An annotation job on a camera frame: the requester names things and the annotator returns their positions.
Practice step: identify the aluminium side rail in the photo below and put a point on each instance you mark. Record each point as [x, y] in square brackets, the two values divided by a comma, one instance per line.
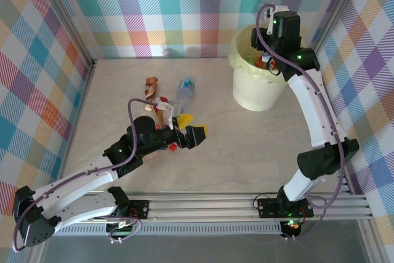
[347, 180]
[81, 106]

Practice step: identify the aluminium frame post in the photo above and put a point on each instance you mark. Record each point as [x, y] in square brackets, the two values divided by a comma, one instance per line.
[69, 19]
[336, 13]

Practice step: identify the brown label plastic bottle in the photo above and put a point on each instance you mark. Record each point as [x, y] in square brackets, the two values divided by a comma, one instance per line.
[151, 87]

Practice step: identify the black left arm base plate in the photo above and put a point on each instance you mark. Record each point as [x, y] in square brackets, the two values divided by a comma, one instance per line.
[140, 209]

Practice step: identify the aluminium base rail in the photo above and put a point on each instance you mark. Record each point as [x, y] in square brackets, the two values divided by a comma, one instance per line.
[200, 206]

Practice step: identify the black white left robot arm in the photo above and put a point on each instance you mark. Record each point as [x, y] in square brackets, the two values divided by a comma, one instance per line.
[77, 183]

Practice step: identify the cream ribbed plastic bin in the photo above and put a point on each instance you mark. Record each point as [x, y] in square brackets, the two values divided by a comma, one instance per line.
[255, 90]

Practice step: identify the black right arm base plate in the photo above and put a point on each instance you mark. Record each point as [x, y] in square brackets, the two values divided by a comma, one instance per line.
[266, 207]

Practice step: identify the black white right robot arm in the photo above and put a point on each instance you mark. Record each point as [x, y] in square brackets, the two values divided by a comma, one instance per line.
[317, 115]

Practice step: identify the clear bottle blue cap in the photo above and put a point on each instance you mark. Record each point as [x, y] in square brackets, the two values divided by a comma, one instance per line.
[186, 87]

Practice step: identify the red white label water bottle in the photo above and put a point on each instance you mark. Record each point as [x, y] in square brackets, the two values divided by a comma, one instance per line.
[267, 58]

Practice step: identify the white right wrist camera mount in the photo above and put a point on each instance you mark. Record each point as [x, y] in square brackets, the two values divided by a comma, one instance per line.
[271, 27]

